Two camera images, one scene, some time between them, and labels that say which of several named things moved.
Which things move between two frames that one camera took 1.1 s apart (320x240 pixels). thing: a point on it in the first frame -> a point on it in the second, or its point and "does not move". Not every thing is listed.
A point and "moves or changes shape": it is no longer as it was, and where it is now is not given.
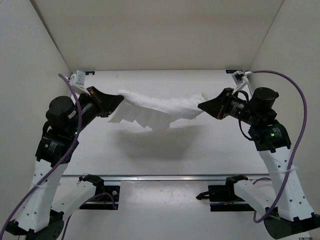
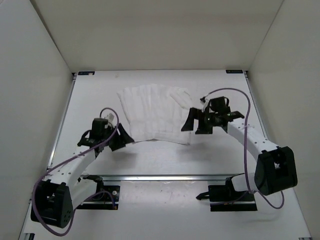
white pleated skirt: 156,113 moves or changes shape
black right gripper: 216,106 -> 194,114
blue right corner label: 232,71 does not move
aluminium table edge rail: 164,177 does not move
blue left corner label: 87,73 does not move
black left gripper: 110,101 -> 122,139
